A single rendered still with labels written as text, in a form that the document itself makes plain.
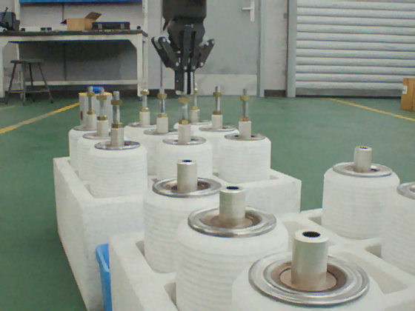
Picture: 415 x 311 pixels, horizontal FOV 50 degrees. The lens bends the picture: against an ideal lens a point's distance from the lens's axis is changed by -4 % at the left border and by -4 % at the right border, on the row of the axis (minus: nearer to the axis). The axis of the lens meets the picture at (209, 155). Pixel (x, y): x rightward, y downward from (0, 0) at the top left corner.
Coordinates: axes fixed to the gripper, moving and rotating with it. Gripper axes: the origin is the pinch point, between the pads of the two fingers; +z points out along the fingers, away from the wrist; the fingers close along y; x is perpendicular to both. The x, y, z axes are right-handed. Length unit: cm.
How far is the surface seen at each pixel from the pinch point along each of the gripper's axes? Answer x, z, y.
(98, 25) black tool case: -385, -46, -232
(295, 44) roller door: -265, -28, -431
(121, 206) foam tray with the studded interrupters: 2.3, 17.8, 15.4
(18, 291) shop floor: -15.1, 35.1, 26.0
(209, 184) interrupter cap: 24.1, 9.6, 18.9
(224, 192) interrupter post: 33.7, 7.1, 27.0
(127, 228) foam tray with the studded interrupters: 2.5, 21.5, 14.7
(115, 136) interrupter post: -3.6, 8.2, 11.8
